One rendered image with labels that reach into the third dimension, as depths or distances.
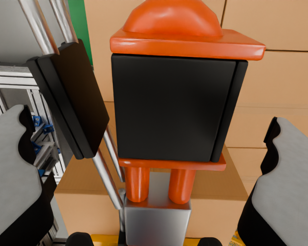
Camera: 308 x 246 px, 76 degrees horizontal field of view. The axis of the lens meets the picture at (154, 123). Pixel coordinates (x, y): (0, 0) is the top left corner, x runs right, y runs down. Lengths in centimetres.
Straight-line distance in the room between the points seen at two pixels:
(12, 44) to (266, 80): 132
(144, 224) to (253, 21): 63
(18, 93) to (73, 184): 93
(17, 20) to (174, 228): 133
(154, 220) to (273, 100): 71
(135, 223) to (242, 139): 74
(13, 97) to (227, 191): 119
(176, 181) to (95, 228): 39
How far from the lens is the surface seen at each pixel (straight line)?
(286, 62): 80
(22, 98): 132
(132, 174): 17
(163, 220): 21
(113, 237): 55
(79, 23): 127
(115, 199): 18
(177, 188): 18
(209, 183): 47
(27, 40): 142
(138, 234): 23
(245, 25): 70
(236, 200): 46
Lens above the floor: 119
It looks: 57 degrees down
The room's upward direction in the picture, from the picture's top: 179 degrees counter-clockwise
